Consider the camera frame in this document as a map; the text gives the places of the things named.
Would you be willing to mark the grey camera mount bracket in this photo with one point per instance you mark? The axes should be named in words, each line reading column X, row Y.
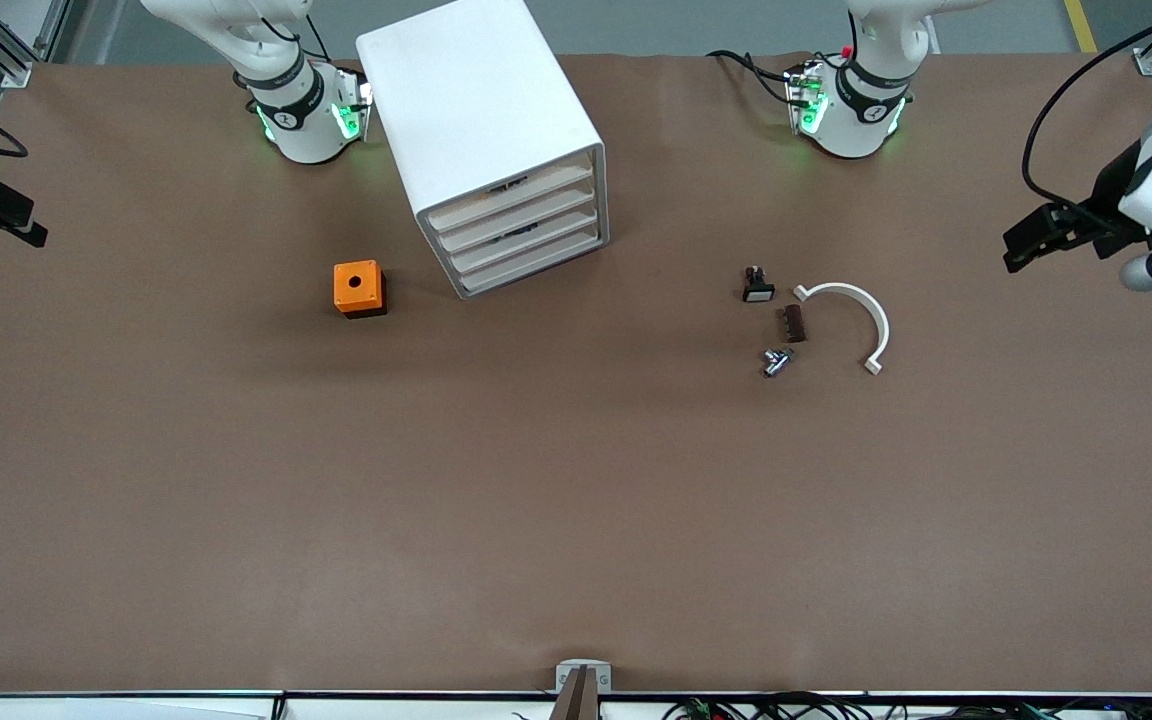
column 563, row 678

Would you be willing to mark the orange button box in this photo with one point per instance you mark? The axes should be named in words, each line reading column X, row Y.
column 356, row 285

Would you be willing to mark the brown terminal block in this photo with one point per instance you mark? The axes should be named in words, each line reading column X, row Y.
column 794, row 324

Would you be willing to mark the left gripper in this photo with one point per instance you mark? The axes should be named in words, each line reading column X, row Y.
column 1108, row 196

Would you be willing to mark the black white push switch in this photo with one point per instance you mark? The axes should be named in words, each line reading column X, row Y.
column 758, row 288

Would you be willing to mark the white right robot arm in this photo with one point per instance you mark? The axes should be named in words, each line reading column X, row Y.
column 301, row 130

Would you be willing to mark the silver metal fitting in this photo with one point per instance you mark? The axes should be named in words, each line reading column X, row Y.
column 777, row 362

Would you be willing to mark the white table edge rail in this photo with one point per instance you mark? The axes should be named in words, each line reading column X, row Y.
column 136, row 708

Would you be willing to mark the white curved bracket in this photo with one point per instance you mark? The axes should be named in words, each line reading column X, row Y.
column 882, row 330

